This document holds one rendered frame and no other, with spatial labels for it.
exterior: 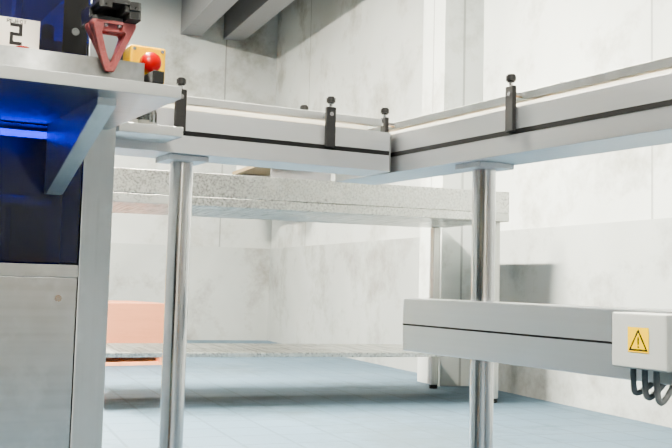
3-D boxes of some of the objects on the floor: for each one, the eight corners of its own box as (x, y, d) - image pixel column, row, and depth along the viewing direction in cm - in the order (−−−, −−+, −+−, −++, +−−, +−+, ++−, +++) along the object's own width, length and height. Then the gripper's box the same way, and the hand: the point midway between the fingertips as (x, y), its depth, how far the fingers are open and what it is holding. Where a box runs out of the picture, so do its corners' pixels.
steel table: (507, 403, 501) (509, 192, 511) (81, 412, 428) (92, 165, 438) (437, 387, 574) (440, 202, 583) (63, 392, 501) (73, 181, 510)
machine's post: (54, 588, 187) (105, -468, 205) (86, 584, 190) (133, -457, 208) (62, 598, 181) (114, -489, 199) (95, 594, 184) (143, -478, 202)
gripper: (81, -24, 156) (77, 74, 155) (100, -41, 147) (96, 63, 146) (123, -17, 160) (120, 79, 158) (144, -34, 151) (141, 68, 150)
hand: (109, 66), depth 152 cm, fingers closed
